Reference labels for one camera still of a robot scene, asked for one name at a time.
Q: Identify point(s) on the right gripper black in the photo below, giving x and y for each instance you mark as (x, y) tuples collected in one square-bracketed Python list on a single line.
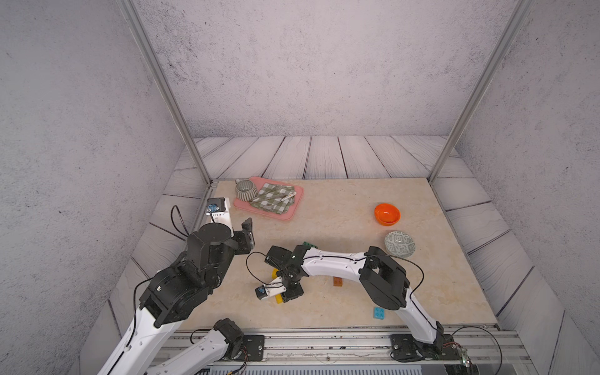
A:
[(294, 292)]

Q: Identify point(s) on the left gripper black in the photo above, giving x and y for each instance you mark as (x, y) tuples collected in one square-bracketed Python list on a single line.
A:
[(244, 237)]

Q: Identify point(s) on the cyan small lego brick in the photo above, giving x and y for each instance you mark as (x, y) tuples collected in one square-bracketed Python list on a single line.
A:
[(378, 313)]

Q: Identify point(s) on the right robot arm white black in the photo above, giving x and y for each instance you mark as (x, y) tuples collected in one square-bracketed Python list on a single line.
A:
[(384, 280)]

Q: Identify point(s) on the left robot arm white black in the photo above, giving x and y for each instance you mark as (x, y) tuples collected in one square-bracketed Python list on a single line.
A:
[(170, 298)]

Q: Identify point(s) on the striped ceramic cup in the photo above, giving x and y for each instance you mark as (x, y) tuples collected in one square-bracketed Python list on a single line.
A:
[(245, 190)]

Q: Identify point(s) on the green checkered cloth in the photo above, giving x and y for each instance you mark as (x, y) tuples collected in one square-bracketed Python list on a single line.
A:
[(265, 199)]

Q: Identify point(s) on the pink plastic tray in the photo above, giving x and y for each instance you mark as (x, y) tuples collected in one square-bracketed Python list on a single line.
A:
[(259, 182)]

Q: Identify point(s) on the white utensil on cloth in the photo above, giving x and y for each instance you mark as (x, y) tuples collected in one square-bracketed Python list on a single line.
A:
[(286, 198)]

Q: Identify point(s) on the orange plastic bowl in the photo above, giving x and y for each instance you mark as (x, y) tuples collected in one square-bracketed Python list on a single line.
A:
[(386, 214)]

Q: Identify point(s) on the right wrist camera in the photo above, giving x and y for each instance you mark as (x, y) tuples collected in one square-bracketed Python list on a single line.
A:
[(273, 289)]

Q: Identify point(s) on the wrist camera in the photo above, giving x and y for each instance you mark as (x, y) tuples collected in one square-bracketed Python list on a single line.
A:
[(218, 211), (273, 289)]

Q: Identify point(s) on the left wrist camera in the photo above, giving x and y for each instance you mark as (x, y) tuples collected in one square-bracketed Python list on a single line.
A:
[(218, 211)]

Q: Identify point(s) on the front aluminium rail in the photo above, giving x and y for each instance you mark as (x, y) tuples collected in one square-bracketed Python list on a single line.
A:
[(368, 351)]

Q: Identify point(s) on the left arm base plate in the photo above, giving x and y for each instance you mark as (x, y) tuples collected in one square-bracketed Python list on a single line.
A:
[(251, 349)]

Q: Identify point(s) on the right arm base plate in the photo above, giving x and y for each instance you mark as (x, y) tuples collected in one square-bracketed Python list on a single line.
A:
[(406, 349)]

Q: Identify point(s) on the left aluminium frame post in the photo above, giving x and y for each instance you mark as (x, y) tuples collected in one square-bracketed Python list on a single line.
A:
[(143, 42)]

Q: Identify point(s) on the aluminium frame post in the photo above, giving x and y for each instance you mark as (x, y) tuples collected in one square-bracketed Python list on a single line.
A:
[(143, 42), (499, 52)]

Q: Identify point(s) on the right aluminium frame post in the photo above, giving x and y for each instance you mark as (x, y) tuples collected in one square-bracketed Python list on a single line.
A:
[(499, 52)]

